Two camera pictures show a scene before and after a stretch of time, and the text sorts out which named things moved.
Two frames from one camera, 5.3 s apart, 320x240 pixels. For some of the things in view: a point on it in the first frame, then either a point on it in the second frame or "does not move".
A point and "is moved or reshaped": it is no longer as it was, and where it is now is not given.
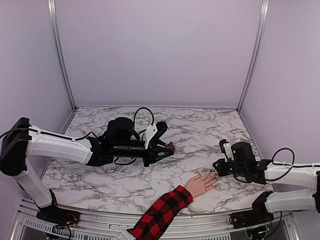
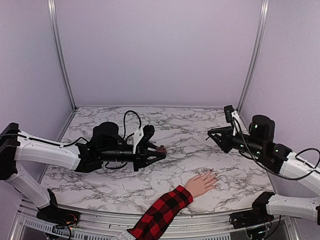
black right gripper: [220, 163] to [226, 132]
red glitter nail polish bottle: [170, 146] is moved or reshaped
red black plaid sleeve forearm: [160, 213] does not move
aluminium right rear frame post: [258, 46] does not move
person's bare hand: [198, 184] does not move
